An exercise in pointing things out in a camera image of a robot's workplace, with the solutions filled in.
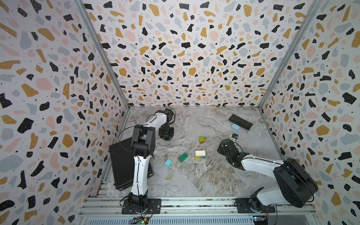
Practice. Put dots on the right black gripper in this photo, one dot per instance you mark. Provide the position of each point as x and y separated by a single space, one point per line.
220 148

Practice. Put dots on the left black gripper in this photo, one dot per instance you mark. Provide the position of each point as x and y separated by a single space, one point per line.
170 135

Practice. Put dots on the white long lego brick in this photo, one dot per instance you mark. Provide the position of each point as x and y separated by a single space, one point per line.
200 153

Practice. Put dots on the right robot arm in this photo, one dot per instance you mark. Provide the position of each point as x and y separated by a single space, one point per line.
294 185

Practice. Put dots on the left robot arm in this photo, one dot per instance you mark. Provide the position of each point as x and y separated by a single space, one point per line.
143 145

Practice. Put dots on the light blue lego brick left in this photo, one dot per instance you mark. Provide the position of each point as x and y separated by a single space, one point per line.
168 162

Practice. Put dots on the dark green long lego brick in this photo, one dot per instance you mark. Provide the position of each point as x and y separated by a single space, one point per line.
183 157

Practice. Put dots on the light blue round object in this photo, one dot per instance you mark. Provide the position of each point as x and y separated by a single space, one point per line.
235 127

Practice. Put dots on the black flat pouch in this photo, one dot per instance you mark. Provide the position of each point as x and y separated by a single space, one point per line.
240 122

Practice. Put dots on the black case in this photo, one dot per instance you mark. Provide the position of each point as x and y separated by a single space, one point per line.
123 164

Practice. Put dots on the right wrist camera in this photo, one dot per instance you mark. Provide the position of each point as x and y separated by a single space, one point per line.
234 137

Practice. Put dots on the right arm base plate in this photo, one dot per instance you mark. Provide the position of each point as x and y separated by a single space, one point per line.
249 205

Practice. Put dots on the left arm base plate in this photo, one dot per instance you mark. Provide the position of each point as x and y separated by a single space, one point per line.
152 206

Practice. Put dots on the aluminium front rail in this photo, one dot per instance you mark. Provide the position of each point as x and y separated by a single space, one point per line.
194 211

